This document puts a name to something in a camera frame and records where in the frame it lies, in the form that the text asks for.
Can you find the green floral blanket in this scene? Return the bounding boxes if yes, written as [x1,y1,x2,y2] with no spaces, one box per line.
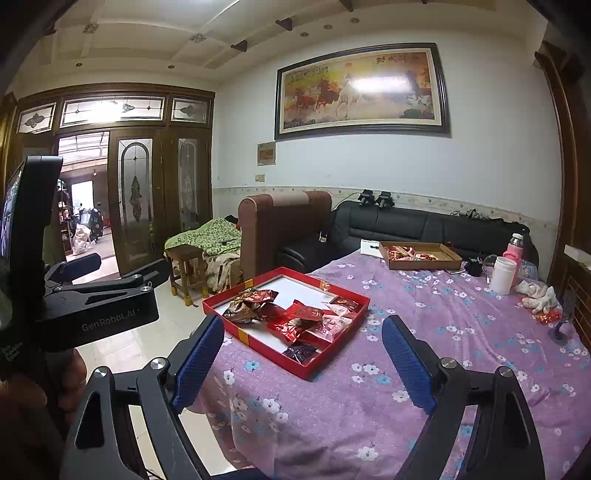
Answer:
[165,218,243,257]

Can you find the beige patterned cloth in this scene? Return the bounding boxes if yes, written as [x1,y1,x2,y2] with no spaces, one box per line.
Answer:
[205,254,243,294]

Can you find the brown cardboard tray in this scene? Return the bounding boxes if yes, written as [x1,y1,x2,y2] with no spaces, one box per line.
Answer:
[379,241,464,271]

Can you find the person's left hand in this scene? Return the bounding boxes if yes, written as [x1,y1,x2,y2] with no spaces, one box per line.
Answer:
[0,348,88,444]

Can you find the pile of mixed snack packets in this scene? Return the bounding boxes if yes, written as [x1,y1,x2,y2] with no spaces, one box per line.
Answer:
[222,288,363,326]

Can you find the wooden door frame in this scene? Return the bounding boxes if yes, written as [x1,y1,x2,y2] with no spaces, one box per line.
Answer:
[536,41,591,315]

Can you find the white gloves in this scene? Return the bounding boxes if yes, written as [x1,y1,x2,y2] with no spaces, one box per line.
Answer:
[515,279,559,315]

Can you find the white sack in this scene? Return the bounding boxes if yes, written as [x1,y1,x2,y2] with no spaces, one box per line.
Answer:
[69,224,90,254]

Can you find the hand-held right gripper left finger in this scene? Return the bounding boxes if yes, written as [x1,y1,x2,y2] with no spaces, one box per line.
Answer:
[60,315,225,480]

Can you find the brown armchair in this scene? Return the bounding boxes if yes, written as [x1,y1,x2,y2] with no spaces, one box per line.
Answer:
[238,190,333,282]

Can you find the white box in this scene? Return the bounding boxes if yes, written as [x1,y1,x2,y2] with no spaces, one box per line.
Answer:
[564,244,591,269]

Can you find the purple floral tablecloth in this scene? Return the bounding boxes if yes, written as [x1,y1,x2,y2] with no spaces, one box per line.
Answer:
[191,249,591,480]

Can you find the parked scooter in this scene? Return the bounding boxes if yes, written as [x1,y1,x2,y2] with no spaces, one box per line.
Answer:
[76,208,105,243]

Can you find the wooden stool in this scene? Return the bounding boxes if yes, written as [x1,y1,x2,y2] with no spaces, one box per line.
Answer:
[165,244,211,305]

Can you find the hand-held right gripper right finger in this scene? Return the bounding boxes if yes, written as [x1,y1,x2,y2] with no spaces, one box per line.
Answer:
[382,315,546,480]

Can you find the wooden glass door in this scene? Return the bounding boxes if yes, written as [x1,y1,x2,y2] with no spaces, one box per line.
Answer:
[11,83,216,278]

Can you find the white plastic jar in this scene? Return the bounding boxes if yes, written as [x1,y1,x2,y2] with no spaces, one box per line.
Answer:
[489,256,518,295]

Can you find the pink water bottle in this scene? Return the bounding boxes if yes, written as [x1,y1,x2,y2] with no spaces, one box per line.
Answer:
[502,233,525,261]

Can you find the black stand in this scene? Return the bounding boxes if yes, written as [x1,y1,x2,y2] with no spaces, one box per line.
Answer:
[549,288,580,347]

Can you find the black leather sofa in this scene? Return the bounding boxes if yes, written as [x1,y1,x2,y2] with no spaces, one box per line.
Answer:
[274,202,540,278]

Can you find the framed horse painting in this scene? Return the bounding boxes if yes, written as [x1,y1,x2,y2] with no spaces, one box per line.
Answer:
[274,42,452,141]

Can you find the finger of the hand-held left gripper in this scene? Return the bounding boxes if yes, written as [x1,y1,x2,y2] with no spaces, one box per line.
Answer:
[44,253,103,286]
[51,258,171,297]

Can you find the red cardboard box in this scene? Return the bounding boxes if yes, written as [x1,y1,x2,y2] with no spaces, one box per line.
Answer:
[202,266,371,381]

